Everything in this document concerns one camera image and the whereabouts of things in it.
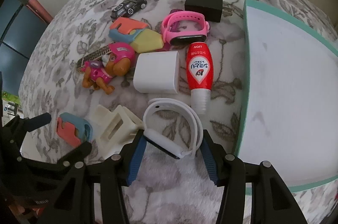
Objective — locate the red glue bottle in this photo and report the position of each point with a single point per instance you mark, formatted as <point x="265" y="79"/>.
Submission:
<point x="200" y="74"/>

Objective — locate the pink smart watch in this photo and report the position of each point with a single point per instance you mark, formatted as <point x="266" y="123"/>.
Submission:
<point x="184" y="27"/>

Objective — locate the pink puppy toy figure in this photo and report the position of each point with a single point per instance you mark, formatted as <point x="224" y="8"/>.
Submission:
<point x="114" y="60"/>

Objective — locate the large orange blue toy knife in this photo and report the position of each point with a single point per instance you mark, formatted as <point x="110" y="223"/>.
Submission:
<point x="136" y="34"/>

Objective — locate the white plastic hair clip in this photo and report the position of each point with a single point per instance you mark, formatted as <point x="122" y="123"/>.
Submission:
<point x="114" y="128"/>

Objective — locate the teal white box lid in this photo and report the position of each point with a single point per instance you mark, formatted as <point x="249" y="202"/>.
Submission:
<point x="289" y="105"/>

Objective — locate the white power adapter cube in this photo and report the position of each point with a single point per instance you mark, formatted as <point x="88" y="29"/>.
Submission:
<point x="157" y="72"/>

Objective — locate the floral grey white blanket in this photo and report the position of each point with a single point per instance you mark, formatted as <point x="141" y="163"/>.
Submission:
<point x="166" y="190"/>

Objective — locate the gold patterned lighter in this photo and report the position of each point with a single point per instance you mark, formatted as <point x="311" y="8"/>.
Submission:
<point x="94" y="56"/>

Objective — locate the black power adapter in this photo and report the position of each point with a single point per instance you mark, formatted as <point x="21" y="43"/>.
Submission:
<point x="211" y="9"/>

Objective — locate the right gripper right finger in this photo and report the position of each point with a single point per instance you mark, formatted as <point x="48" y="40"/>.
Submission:
<point x="209" y="162"/>

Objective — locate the black toy car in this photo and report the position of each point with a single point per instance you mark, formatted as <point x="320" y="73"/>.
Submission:
<point x="127" y="8"/>

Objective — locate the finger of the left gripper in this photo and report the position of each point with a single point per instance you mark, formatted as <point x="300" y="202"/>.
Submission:
<point x="37" y="122"/>

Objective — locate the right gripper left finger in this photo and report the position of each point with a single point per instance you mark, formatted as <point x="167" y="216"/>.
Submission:
<point x="136" y="160"/>

